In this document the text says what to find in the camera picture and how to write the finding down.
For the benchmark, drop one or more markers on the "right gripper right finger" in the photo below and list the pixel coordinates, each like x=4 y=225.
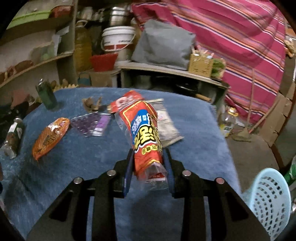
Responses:
x=186 y=185

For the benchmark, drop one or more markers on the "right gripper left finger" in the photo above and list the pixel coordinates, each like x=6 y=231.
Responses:
x=114 y=183

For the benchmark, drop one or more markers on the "silver black snack packet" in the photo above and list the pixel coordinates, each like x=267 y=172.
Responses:
x=168 y=133

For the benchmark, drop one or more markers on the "red noodle snack packet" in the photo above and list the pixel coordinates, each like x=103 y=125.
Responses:
x=139 y=121

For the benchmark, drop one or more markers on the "light blue trash basket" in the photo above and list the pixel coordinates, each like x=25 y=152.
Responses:
x=269 y=199

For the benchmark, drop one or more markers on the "purple blister pack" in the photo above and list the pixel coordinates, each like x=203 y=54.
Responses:
x=91 y=124

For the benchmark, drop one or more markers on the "blue quilted table cloth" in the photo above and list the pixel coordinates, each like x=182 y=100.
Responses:
x=30 y=186

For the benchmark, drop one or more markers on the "cooking oil bottle floor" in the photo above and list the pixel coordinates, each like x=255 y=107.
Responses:
x=227 y=121

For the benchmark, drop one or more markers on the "broom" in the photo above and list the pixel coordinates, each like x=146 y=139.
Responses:
x=245 y=134

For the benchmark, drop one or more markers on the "orange snack packet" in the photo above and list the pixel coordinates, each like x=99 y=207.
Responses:
x=49 y=137

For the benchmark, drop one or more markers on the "crumpled brown paper piece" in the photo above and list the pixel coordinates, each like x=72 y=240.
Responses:
x=92 y=106

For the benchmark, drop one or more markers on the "red heart snack packet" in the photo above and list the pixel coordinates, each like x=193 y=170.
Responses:
x=128 y=98

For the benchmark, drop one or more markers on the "low wooden side table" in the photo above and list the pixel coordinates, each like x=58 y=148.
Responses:
x=152 y=77

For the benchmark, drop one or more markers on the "white-labelled lying jar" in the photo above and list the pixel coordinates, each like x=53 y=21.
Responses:
x=13 y=138

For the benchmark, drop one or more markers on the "yellow egg tray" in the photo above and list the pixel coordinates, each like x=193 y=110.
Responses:
x=55 y=86

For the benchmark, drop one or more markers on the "green glass jar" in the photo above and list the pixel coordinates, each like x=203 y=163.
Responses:
x=46 y=94

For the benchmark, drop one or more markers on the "yellow chopstick holder box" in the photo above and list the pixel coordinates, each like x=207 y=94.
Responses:
x=199 y=64

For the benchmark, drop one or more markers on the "red plastic basket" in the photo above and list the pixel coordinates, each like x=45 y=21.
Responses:
x=103 y=63

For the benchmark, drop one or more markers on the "green leafy vegetable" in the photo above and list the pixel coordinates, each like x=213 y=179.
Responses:
x=218 y=68

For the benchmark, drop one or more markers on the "large yellow oil jug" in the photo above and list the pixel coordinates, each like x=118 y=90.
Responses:
x=83 y=47

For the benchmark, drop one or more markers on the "grey fabric cover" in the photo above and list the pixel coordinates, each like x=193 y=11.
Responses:
x=164 y=45

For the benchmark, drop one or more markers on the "white plastic bucket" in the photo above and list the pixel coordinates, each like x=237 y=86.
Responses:
x=119 y=40

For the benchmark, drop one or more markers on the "wooden corner shelf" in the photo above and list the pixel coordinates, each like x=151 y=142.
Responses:
x=41 y=48

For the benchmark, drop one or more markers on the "striped pink curtain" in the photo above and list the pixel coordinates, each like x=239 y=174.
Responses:
x=248 y=35

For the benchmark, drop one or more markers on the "steel pot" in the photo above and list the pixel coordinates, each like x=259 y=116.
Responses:
x=118 y=16

